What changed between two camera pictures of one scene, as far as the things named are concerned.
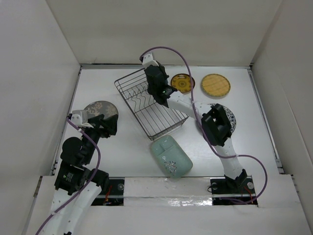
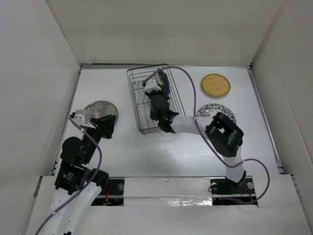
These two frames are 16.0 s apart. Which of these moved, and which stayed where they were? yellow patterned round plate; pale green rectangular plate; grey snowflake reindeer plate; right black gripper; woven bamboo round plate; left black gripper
Moved: right black gripper; pale green rectangular plate; yellow patterned round plate
Stayed: woven bamboo round plate; grey snowflake reindeer plate; left black gripper
